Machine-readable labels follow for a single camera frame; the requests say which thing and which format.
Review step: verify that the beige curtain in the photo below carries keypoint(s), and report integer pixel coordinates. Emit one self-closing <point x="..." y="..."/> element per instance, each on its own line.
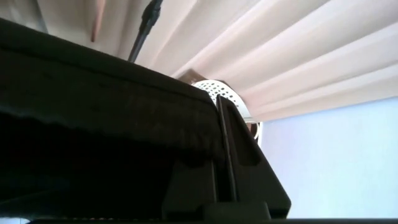
<point x="280" y="46"/>

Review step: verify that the white laundry basket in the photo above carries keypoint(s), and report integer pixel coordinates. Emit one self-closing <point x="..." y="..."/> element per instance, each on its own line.
<point x="224" y="91"/>

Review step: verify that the black clothes rack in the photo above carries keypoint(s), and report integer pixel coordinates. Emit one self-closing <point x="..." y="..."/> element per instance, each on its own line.
<point x="146" y="25"/>

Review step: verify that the black shorts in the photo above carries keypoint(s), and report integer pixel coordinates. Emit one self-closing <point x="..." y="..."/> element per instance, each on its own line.
<point x="93" y="124"/>

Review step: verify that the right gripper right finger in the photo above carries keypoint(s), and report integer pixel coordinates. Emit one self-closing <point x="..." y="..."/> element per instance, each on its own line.
<point x="258" y="183"/>

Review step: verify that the pink clothes hanger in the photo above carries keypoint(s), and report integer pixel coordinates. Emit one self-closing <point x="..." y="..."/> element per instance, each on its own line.
<point x="97" y="21"/>

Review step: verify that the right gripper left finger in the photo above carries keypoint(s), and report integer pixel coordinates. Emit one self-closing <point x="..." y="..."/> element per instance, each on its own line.
<point x="186" y="186"/>

